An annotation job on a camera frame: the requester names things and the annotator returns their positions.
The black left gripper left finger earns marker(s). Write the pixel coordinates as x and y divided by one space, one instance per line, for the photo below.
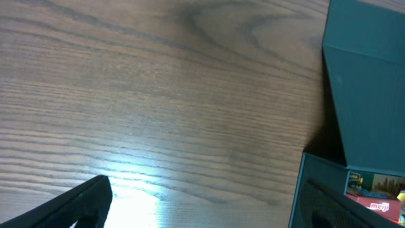
84 206

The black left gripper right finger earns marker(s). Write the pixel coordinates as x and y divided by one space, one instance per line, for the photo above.
320 207

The brown chocolate stick box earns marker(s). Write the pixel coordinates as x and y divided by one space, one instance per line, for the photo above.
393 185

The red Hello Panda box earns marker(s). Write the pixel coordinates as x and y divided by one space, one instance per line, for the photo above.
384 204

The yellow Hacks candy bag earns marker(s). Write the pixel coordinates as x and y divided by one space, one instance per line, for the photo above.
401 197

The dark green box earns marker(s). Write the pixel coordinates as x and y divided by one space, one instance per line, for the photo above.
363 88

